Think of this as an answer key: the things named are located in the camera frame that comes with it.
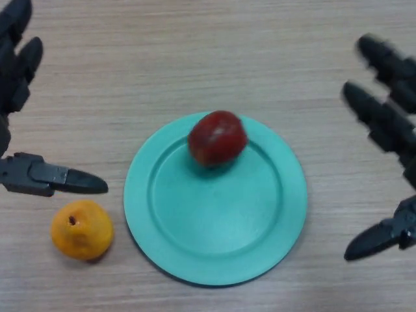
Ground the orange pear-shaped fruit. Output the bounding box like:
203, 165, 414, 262
50, 200, 115, 261

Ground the green round plate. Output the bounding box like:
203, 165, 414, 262
123, 112, 308, 287

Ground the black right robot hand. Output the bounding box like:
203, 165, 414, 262
341, 33, 416, 261

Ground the red apple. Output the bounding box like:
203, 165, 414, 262
187, 110, 248, 168

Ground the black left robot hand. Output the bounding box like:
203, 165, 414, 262
0, 0, 109, 198

